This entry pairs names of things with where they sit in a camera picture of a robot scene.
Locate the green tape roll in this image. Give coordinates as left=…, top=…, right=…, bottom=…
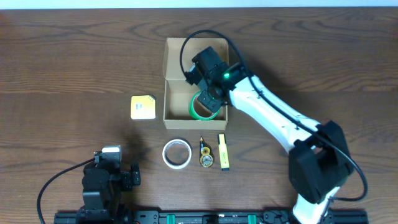
left=188, top=91, right=220, bottom=121

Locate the yellow highlighter marker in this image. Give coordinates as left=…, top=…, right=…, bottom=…
left=218, top=133, right=229, bottom=171

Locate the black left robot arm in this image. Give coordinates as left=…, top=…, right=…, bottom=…
left=75, top=152, right=141, bottom=223

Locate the open cardboard box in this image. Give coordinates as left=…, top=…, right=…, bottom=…
left=163, top=37, right=229, bottom=130

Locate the white tape roll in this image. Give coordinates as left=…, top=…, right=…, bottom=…
left=162, top=139, right=192, bottom=170

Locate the yellow sticky note pad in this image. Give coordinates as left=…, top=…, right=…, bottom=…
left=131, top=95, right=156, bottom=119

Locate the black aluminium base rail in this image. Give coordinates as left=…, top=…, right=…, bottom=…
left=53, top=210, right=369, bottom=224

